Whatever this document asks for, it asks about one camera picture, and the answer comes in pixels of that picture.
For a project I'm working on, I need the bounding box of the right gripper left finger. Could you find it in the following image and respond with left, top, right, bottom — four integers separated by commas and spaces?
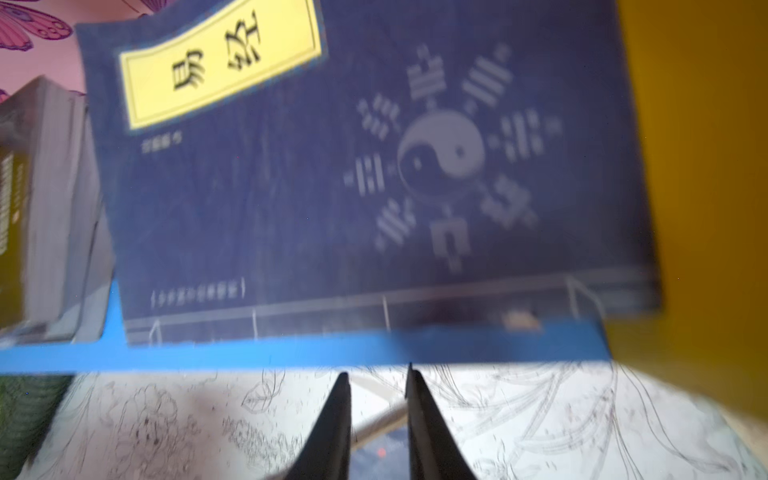
284, 372, 352, 480

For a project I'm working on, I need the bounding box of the yellow pink blue bookshelf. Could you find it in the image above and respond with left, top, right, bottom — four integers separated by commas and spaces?
3, 1, 767, 419

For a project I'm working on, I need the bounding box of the green artificial grass mat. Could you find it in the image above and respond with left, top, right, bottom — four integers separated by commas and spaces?
1, 375, 74, 479

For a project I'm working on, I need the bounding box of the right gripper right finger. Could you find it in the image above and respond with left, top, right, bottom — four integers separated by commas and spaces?
405, 364, 476, 480

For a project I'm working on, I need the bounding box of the black antler cover book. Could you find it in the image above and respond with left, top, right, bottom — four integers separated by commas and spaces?
1, 76, 115, 347

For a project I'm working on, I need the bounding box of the blue book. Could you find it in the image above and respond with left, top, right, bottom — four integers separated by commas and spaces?
76, 1, 661, 346
349, 426, 410, 480

